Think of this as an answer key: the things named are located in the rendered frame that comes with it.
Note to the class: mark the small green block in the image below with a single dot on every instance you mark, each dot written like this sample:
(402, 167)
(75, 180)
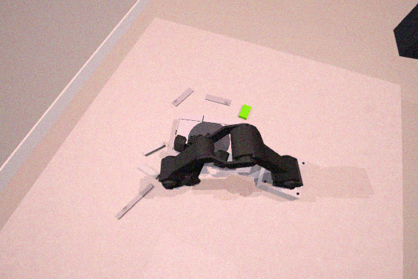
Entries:
(244, 112)

